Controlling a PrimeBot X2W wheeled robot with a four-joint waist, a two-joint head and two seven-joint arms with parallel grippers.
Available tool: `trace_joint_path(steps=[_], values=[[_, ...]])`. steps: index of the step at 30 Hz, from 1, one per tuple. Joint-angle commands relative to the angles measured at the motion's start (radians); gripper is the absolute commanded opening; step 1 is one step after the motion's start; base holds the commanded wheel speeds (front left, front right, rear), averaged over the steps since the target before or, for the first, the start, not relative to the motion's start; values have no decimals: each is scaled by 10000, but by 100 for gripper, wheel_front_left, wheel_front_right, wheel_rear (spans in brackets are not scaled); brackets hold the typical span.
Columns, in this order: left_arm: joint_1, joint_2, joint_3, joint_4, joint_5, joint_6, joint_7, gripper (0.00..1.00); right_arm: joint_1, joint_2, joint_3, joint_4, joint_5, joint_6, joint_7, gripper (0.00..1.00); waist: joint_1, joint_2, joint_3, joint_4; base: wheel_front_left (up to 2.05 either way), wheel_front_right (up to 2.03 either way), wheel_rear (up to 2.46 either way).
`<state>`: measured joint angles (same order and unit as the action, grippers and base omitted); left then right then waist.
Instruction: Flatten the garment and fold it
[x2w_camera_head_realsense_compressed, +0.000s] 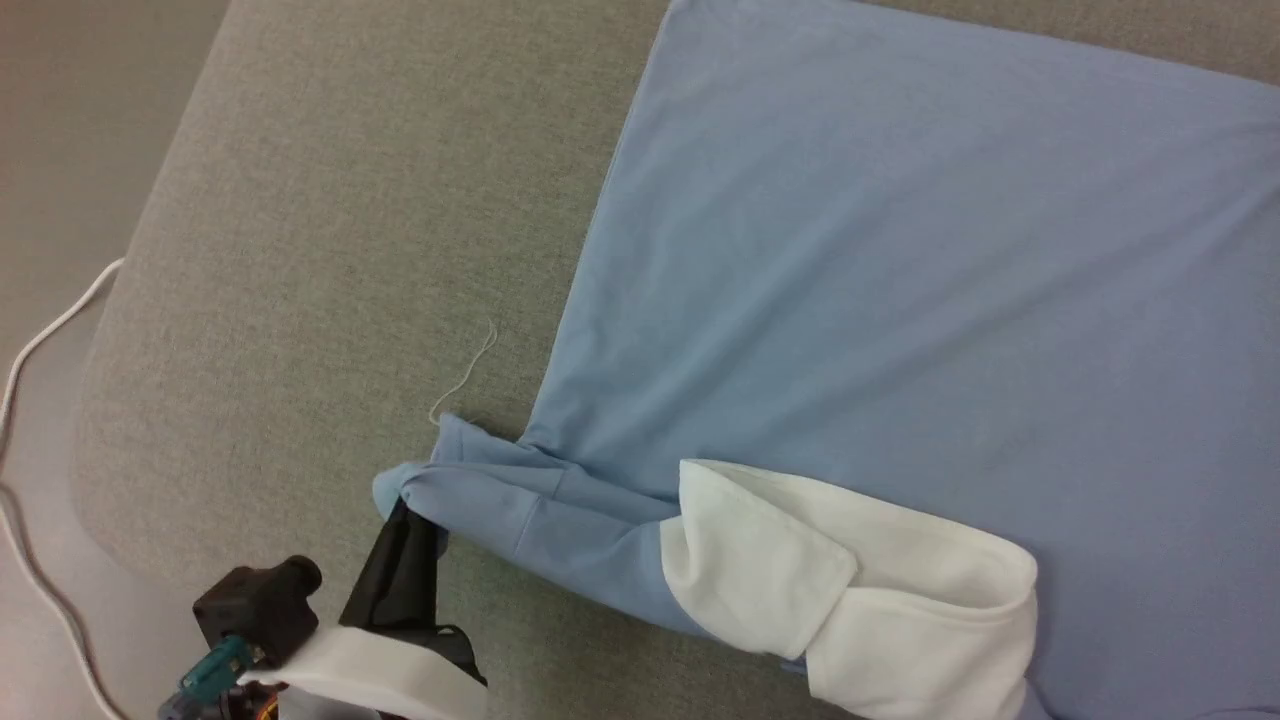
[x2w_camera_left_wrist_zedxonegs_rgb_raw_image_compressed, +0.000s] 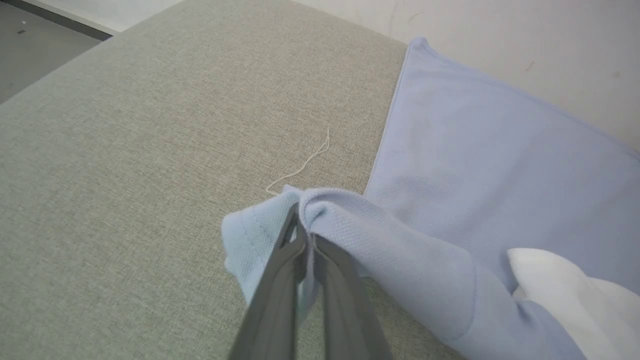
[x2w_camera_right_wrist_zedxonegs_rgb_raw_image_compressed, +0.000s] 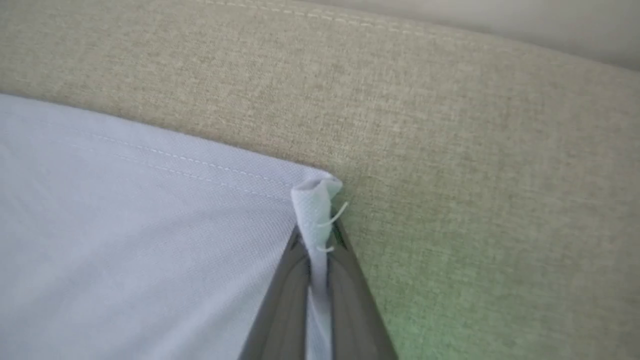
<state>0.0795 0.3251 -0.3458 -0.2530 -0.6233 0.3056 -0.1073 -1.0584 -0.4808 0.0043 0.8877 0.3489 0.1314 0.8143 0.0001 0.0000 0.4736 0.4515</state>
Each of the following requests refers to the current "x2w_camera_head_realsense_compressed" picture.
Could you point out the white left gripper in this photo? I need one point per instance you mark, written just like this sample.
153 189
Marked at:
390 675

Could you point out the light blue white garment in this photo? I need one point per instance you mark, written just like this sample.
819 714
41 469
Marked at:
900 250

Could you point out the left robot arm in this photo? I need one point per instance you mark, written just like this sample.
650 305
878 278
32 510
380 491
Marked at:
255 708

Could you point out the white loose thread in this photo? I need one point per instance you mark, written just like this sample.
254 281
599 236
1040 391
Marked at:
470 376

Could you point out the grey fabric sofa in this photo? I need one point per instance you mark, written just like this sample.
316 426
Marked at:
350 250

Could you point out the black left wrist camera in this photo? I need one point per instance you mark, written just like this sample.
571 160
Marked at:
255 605

